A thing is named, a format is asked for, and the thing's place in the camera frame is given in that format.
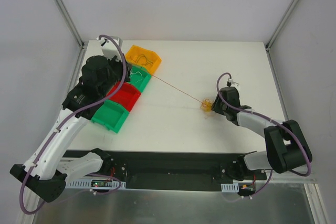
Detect long orange wire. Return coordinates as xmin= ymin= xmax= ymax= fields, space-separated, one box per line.
xmin=151 ymin=74 xmax=204 ymax=103

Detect white cable duct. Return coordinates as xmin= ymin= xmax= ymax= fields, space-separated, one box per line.
xmin=66 ymin=178 xmax=126 ymax=190
xmin=220 ymin=183 xmax=239 ymax=193

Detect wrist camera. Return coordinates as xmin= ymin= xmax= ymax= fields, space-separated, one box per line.
xmin=226 ymin=78 xmax=240 ymax=91
xmin=97 ymin=37 xmax=121 ymax=61

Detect yellow orange wires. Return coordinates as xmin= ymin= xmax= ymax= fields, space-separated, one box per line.
xmin=199 ymin=98 xmax=217 ymax=120

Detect lower green plastic bin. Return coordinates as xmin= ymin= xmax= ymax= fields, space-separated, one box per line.
xmin=91 ymin=100 xmax=130 ymax=133

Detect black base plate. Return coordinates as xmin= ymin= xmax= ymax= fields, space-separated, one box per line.
xmin=62 ymin=149 xmax=274 ymax=192

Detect right aluminium frame post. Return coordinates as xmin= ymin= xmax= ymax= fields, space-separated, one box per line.
xmin=265 ymin=0 xmax=301 ymax=51

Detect green plastic bin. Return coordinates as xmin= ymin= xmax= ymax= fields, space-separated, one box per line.
xmin=91 ymin=100 xmax=130 ymax=133
xmin=129 ymin=65 xmax=152 ymax=93

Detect orange plastic bin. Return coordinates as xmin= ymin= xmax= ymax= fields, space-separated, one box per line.
xmin=125 ymin=45 xmax=162 ymax=74

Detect left white cable duct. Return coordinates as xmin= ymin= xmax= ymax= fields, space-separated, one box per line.
xmin=66 ymin=178 xmax=126 ymax=190

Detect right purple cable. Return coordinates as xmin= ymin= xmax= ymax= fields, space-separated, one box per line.
xmin=216 ymin=72 xmax=313 ymax=200

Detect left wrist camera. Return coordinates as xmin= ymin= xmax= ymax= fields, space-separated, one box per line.
xmin=97 ymin=37 xmax=121 ymax=61

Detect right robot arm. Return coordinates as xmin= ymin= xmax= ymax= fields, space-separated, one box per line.
xmin=212 ymin=86 xmax=312 ymax=179

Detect upper green plastic bin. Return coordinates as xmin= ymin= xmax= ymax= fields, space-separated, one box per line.
xmin=129 ymin=65 xmax=152 ymax=93

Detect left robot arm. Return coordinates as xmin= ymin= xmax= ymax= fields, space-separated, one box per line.
xmin=10 ymin=54 xmax=132 ymax=208

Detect left aluminium frame post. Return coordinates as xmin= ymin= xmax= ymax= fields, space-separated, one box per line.
xmin=54 ymin=0 xmax=85 ymax=49

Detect dark wire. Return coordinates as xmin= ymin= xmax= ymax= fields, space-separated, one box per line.
xmin=135 ymin=54 xmax=155 ymax=67

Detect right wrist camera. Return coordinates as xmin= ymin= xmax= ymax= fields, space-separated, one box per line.
xmin=226 ymin=78 xmax=240 ymax=91

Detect right white cable duct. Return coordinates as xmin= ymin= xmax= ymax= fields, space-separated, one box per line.
xmin=220 ymin=183 xmax=239 ymax=193

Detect red plastic bin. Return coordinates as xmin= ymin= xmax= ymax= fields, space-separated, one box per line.
xmin=109 ymin=83 xmax=141 ymax=112

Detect aluminium frame post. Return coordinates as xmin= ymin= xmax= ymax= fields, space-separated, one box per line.
xmin=265 ymin=0 xmax=301 ymax=51
xmin=54 ymin=0 xmax=85 ymax=49

